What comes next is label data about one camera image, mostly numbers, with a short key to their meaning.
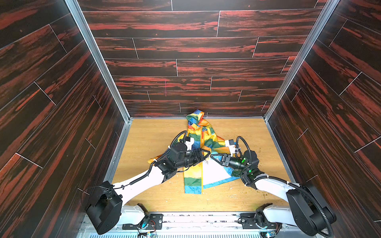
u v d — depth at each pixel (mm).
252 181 629
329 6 660
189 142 728
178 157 599
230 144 747
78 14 678
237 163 704
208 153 719
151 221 731
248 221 732
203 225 734
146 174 515
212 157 765
